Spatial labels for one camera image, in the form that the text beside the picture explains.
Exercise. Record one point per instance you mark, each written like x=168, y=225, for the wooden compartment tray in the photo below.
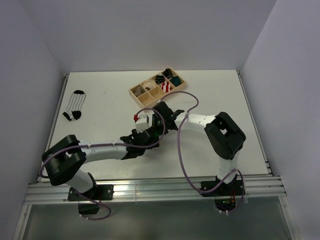
x=149, y=98

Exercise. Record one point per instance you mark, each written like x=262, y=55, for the cream rolled sock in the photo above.
x=149, y=84

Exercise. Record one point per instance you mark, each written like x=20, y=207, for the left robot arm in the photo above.
x=62, y=163

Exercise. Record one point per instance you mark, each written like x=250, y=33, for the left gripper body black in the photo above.
x=142, y=150

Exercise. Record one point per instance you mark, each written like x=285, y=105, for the beige rolled sock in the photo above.
x=138, y=91

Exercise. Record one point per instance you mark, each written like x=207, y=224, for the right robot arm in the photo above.
x=224, y=135

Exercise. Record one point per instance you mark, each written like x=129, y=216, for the white black striped sock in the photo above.
x=74, y=107

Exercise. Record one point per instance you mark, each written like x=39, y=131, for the red white striped rolled sock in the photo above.
x=166, y=87

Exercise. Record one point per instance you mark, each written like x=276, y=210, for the dark green rolled sock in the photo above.
x=175, y=80

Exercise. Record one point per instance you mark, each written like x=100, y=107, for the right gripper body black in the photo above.
x=158, y=123

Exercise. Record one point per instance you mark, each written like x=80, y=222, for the aluminium frame rail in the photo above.
x=149, y=190

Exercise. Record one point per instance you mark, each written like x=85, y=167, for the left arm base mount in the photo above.
x=90, y=202

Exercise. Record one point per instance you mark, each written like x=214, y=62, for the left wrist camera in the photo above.
x=141, y=122

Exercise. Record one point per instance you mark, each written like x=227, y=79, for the black white rolled sock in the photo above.
x=159, y=79

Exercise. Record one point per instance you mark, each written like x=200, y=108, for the black striped rolled sock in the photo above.
x=167, y=73

